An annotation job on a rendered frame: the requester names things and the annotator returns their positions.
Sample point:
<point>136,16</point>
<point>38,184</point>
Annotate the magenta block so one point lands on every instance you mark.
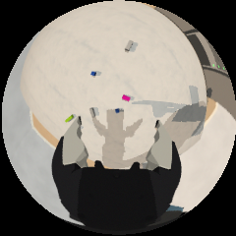
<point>126,97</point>

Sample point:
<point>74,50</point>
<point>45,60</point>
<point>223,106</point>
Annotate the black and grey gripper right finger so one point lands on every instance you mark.
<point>163,158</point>

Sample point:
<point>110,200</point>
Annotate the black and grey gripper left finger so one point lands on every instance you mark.
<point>70,155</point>

